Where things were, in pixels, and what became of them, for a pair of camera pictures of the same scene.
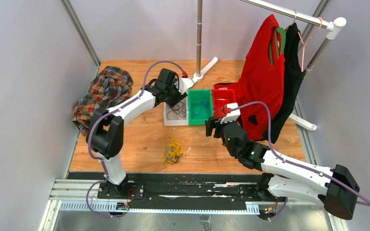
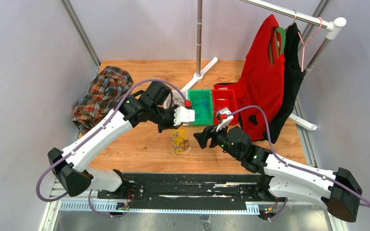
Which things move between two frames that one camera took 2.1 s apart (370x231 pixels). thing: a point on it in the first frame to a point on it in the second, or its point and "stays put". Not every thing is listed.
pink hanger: (305, 42) stays put
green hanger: (283, 32) stays put
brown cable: (175, 160) to (183, 145)
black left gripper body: (174, 96) to (165, 118)
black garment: (294, 73) stays put
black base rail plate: (190, 192) stays put
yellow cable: (174, 148) to (177, 136)
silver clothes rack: (333, 24) stays put
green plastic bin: (200, 106) stays put
